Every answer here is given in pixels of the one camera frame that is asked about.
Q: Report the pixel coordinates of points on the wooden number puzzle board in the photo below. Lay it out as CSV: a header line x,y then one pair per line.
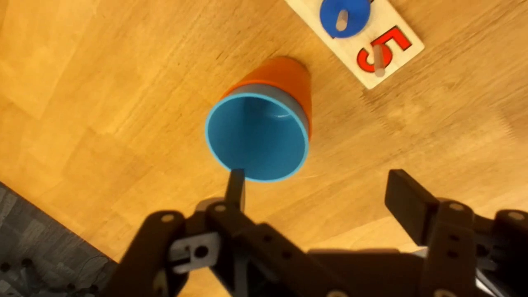
x,y
381,19

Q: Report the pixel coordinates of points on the blue puzzle peg piece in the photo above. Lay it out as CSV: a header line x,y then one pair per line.
x,y
343,19

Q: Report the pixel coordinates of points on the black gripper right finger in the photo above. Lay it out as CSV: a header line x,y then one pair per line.
x,y
462,249

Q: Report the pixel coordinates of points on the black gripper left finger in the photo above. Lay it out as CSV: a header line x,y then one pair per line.
x,y
248,260

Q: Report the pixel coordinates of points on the orange plastic cup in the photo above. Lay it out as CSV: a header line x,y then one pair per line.
x,y
287,75

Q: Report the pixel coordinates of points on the blue plastic cup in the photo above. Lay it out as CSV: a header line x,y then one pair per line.
x,y
261,131

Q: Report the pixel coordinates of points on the red number five piece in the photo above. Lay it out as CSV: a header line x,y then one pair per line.
x,y
380,57

